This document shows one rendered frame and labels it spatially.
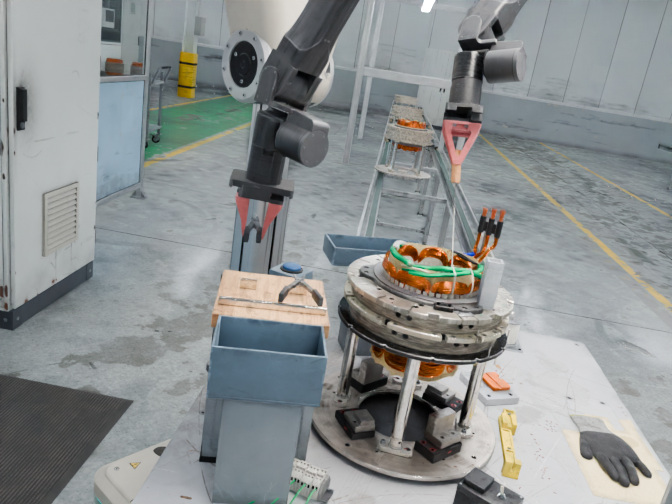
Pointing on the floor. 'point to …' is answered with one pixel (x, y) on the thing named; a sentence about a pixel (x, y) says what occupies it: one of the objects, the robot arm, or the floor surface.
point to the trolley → (159, 105)
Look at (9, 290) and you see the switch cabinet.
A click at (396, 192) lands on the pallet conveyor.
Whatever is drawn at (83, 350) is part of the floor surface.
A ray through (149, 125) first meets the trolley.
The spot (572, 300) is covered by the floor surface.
